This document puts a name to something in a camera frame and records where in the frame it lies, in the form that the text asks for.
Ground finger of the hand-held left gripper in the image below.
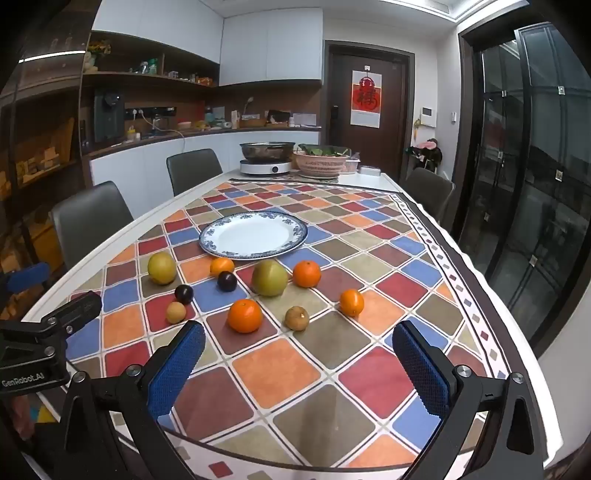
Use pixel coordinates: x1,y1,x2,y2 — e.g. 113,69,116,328
0,262,51,296
41,291,103,334

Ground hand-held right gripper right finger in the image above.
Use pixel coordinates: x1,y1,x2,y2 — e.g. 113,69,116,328
392,320,557,480

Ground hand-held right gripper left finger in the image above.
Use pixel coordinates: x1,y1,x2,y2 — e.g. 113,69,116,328
58,320,207,480

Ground green apple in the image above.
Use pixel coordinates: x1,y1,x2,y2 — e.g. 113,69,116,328
147,251,177,285

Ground small brown kiwi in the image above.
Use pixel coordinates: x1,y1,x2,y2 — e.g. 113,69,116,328
284,306,310,332

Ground large green pear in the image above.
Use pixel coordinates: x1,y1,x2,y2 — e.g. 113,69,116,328
250,259,289,297

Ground blue rimmed white plate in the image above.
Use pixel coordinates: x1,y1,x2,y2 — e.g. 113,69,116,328
198,210,309,260

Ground grey dining chair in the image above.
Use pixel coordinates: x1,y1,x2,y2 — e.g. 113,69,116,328
403,167,455,229
50,181,136,273
166,148,224,197

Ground wooden shelf unit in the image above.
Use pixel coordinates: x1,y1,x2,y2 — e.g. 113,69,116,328
0,69,85,278

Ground colourful checkered tablecloth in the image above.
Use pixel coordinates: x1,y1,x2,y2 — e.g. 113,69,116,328
65,181,513,480

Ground white kitchen counter cabinet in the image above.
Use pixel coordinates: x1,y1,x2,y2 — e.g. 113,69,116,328
83,128,321,188

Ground black water dispenser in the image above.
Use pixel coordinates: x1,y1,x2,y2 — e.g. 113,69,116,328
93,89,126,144

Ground black framed glass sliding door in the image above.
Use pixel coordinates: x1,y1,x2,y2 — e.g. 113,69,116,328
457,21,591,352

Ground white induction cooker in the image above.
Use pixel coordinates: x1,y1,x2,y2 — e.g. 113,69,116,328
239,159,293,176

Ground pink plush toy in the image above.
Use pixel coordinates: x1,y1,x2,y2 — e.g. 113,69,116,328
406,138,443,169

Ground pink plastic basket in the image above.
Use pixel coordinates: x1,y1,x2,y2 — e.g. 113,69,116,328
293,151,350,179

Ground steel cooking pot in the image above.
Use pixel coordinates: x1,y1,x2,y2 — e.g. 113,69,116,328
239,141,296,163

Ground green leafy vegetables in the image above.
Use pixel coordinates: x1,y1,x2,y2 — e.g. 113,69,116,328
298,144,352,158

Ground dark brown door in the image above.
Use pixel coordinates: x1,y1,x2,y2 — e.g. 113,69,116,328
323,40,415,178

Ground white upper cabinets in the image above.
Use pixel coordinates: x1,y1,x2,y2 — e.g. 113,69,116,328
92,0,324,88

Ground wooden wall shelf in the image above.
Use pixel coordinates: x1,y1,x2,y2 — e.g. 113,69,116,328
81,30,221,100

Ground red wall calendar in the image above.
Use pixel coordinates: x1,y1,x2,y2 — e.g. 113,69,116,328
350,70,382,128

